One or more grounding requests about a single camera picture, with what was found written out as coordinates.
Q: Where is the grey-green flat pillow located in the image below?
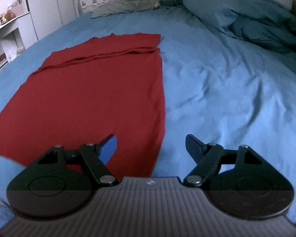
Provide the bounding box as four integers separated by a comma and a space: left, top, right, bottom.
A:
91, 0, 160, 19

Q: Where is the white shelf unit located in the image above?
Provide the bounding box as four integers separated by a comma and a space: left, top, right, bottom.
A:
0, 0, 38, 71

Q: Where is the red cloth garment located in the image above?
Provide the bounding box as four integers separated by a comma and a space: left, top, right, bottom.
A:
0, 33, 165, 178

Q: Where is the white wardrobe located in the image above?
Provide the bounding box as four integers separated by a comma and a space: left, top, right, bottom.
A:
26, 0, 77, 40

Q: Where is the teal crumpled duvet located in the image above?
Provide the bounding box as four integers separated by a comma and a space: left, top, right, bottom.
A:
183, 0, 296, 53

